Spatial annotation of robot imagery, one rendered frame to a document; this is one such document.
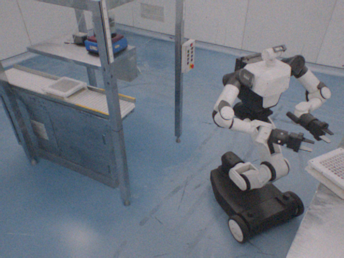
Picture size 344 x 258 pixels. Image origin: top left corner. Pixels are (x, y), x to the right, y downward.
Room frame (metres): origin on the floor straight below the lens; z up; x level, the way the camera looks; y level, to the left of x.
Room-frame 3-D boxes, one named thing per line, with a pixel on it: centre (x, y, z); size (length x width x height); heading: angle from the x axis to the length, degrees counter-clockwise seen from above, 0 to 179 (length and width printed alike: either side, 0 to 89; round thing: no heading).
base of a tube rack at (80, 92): (2.14, 0.86, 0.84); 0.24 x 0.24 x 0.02; 62
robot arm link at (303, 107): (1.60, -0.82, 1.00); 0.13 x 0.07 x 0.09; 132
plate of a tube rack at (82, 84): (2.14, 0.86, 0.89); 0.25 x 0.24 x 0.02; 152
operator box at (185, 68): (2.57, -0.15, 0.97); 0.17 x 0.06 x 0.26; 152
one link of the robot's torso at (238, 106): (1.80, -0.57, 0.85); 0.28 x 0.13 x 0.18; 27
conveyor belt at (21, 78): (2.19, 0.94, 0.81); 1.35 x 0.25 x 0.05; 62
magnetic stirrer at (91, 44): (1.96, 0.43, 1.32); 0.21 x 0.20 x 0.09; 152
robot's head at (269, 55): (1.72, -0.60, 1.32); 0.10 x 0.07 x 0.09; 117
